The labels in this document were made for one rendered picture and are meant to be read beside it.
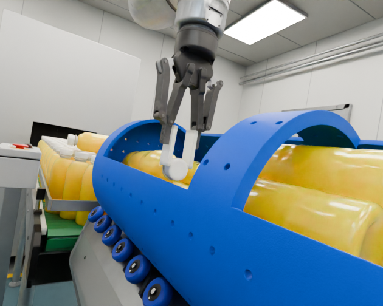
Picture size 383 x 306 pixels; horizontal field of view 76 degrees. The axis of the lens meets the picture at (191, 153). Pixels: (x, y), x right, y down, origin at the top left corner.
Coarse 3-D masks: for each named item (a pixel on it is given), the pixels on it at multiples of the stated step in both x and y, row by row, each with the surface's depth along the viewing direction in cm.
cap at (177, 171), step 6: (174, 162) 42; (180, 162) 43; (168, 168) 42; (174, 168) 42; (180, 168) 43; (186, 168) 44; (168, 174) 42; (174, 174) 42; (180, 174) 43; (186, 174) 44
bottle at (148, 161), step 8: (136, 152) 55; (144, 152) 51; (152, 152) 48; (160, 152) 47; (128, 160) 55; (136, 160) 51; (144, 160) 47; (152, 160) 46; (136, 168) 50; (144, 168) 47; (152, 168) 45; (160, 168) 44; (160, 176) 45
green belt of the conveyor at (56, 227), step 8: (48, 216) 76; (56, 216) 77; (48, 224) 70; (56, 224) 71; (64, 224) 72; (72, 224) 73; (48, 232) 65; (56, 232) 66; (64, 232) 67; (72, 232) 68; (80, 232) 69; (48, 240) 64; (56, 240) 65; (64, 240) 66; (72, 240) 67; (48, 248) 64; (56, 248) 66; (64, 248) 67; (72, 248) 68
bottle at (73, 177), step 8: (80, 160) 78; (72, 168) 76; (80, 168) 76; (72, 176) 75; (80, 176) 76; (64, 184) 77; (72, 184) 76; (80, 184) 76; (64, 192) 76; (72, 192) 76; (64, 216) 76; (72, 216) 76
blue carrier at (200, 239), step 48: (144, 144) 64; (240, 144) 24; (336, 144) 32; (96, 192) 56; (144, 192) 33; (192, 192) 24; (240, 192) 20; (144, 240) 33; (192, 240) 23; (240, 240) 18; (288, 240) 15; (192, 288) 24; (240, 288) 18; (288, 288) 15; (336, 288) 13
